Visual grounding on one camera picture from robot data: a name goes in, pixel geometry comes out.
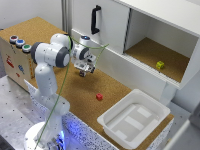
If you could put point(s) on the white sliding door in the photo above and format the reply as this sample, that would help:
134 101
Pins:
110 23

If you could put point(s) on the red button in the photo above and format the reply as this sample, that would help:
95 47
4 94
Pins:
13 39

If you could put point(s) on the white cabinet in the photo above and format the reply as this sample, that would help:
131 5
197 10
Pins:
160 36

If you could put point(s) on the blue button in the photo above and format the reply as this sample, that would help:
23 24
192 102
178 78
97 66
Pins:
20 42

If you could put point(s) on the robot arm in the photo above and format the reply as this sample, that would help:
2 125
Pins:
49 56

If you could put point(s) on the pink block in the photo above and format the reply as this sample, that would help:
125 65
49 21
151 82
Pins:
99 97

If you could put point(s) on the wooden drawer box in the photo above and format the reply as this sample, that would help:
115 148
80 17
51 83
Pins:
13 56

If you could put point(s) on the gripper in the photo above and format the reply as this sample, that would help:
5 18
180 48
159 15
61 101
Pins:
85 66

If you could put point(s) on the green button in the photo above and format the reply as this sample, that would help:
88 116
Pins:
26 48

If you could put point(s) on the yellow block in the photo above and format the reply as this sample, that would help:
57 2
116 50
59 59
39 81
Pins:
160 65

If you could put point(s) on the white plastic box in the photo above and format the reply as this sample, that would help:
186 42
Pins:
135 118

